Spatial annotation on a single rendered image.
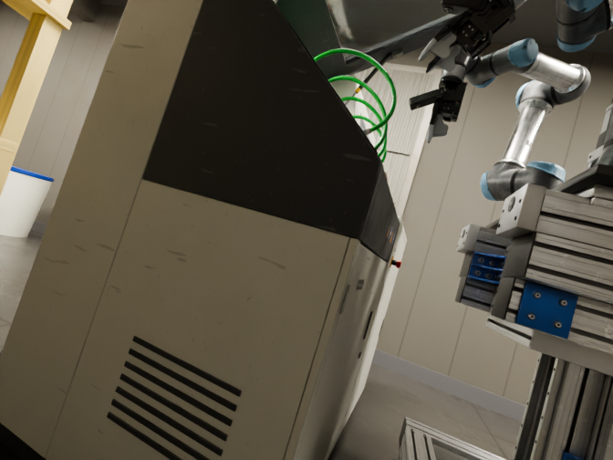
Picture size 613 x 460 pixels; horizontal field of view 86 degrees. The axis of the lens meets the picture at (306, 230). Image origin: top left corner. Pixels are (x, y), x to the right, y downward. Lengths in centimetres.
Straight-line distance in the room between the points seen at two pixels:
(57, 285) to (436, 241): 258
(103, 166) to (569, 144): 320
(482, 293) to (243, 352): 81
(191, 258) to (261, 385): 31
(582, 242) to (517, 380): 244
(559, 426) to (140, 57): 142
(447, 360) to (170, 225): 256
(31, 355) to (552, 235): 125
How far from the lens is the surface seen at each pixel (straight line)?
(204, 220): 79
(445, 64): 105
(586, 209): 80
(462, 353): 304
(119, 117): 108
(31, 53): 201
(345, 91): 160
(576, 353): 93
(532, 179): 136
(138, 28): 119
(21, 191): 430
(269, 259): 69
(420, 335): 298
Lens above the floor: 74
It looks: 3 degrees up
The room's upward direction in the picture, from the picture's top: 17 degrees clockwise
